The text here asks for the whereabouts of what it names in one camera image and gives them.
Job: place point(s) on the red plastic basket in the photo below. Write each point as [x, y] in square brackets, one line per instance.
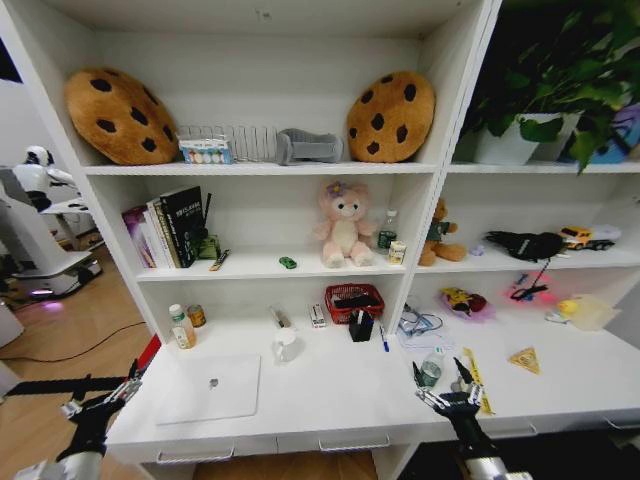
[337, 305]

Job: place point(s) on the blue pink small toy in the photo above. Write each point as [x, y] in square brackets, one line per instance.
[527, 292]

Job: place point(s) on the green small box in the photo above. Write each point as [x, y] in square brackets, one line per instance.
[209, 248]

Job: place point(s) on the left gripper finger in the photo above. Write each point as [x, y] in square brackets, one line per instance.
[71, 409]
[122, 392]

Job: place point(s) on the black item in basket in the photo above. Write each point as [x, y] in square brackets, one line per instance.
[355, 301]

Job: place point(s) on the white mug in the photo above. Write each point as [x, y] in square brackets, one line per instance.
[287, 347]

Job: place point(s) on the white shelf desk unit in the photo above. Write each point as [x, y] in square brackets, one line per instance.
[320, 390]

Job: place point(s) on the translucent plastic box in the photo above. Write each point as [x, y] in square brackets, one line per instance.
[595, 312]

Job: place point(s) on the striped spine book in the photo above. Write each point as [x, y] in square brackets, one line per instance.
[165, 232]

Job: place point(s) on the white plant pot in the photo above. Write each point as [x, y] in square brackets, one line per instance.
[505, 145]

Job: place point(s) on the purple blue plant pot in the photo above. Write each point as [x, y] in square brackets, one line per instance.
[622, 135]

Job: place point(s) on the green label bottle on shelf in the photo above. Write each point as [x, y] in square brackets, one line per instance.
[386, 235]

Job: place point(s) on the black book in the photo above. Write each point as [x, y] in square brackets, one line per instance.
[186, 225]

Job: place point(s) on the box of coloured chalk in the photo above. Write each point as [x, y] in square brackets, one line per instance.
[206, 151]

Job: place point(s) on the purple book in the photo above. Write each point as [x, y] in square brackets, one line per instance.
[136, 235]

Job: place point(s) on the large brown cookie cushion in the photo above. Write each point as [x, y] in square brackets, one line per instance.
[117, 117]

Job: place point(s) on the black pen holder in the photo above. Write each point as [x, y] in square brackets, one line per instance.
[361, 327]

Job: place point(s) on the green leafy plant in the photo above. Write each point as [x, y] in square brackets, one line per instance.
[555, 65]

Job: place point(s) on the white book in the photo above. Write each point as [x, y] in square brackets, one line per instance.
[154, 232]

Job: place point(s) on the clear tube pen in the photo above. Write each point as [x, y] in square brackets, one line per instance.
[281, 316]

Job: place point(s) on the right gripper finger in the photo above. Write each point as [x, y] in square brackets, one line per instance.
[431, 396]
[475, 391]

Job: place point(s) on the small yellow white can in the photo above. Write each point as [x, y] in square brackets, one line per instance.
[397, 253]

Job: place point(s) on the clear water bottle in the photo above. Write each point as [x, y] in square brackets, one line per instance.
[431, 370]

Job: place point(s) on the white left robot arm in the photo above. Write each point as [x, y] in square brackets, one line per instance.
[65, 467]

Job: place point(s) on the blue white pen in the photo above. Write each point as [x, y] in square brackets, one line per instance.
[384, 339]

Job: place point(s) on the small orange can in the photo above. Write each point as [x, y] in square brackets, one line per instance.
[197, 316]

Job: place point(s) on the yellow toy truck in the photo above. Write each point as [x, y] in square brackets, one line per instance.
[582, 236]

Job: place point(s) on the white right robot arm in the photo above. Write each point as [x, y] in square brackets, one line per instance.
[492, 467]

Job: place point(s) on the white paper sheet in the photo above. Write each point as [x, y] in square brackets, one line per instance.
[425, 345]

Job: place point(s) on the red panel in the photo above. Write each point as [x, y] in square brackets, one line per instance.
[149, 352]

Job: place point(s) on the black and yellow pen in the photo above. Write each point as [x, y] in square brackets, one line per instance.
[219, 260]

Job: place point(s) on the green toy car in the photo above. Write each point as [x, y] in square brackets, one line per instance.
[287, 262]

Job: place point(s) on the orange juice bottle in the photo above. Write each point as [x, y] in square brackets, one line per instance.
[182, 330]

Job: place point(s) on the brown teddy bear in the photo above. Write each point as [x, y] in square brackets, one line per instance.
[441, 235]

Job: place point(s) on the small brown cookie cushion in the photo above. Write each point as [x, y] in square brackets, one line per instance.
[392, 117]

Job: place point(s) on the silver laptop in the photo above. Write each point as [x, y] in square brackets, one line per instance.
[210, 390]

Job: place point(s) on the small white robot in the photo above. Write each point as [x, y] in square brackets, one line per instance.
[40, 172]

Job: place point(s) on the yellow tape strip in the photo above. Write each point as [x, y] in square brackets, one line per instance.
[475, 367]

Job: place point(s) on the grey white robot base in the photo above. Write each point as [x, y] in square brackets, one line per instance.
[35, 250]

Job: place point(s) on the small lilac toy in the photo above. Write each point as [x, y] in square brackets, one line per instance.
[477, 250]

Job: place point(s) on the black cap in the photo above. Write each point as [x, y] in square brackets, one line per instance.
[525, 246]

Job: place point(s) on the yellow triangle sign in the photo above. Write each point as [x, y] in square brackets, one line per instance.
[526, 361]

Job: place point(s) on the pink plush doll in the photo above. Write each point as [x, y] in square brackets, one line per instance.
[344, 225]

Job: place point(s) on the yellow rubber duck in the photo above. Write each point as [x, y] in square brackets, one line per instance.
[565, 306]

